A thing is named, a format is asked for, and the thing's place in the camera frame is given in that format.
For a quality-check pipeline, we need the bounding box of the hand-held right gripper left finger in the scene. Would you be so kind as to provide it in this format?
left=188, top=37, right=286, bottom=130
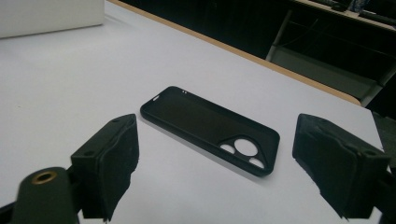
left=70, top=113, right=140, bottom=222

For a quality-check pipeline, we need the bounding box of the grey metal shelf frame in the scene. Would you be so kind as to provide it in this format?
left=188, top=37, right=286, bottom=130
left=265, top=8, right=396, bottom=108

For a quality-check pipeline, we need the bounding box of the white box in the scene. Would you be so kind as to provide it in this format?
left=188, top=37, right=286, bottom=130
left=0, top=0, right=106, bottom=39

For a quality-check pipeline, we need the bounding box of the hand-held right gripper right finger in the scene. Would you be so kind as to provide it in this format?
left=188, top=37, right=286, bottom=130
left=291, top=113, right=391, bottom=220

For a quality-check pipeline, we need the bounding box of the wooden desk with dark items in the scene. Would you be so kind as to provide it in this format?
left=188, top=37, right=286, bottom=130
left=289, top=0, right=396, bottom=32

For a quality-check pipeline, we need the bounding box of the black phone case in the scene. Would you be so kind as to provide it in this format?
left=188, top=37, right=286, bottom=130
left=139, top=85, right=281, bottom=178

